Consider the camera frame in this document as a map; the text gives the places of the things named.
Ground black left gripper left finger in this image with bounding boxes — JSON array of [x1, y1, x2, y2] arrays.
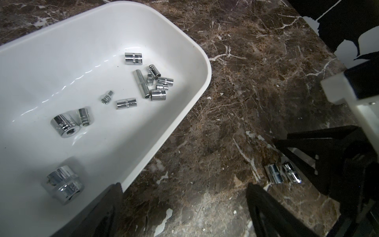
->
[[53, 183, 123, 237]]

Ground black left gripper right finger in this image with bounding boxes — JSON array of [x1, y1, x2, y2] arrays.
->
[[246, 183, 317, 237]]

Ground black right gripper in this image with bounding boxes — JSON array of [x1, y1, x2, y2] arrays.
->
[[274, 125, 379, 237]]

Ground slim chrome socket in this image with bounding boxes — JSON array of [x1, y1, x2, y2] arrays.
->
[[116, 98, 137, 110]]

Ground tiny chrome adapter socket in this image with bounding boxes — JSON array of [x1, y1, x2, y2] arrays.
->
[[101, 90, 114, 105]]

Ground long chrome deep socket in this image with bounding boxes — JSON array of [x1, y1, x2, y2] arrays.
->
[[135, 69, 150, 99]]

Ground white plastic storage tray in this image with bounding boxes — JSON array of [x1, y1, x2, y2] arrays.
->
[[1, 1, 212, 237]]

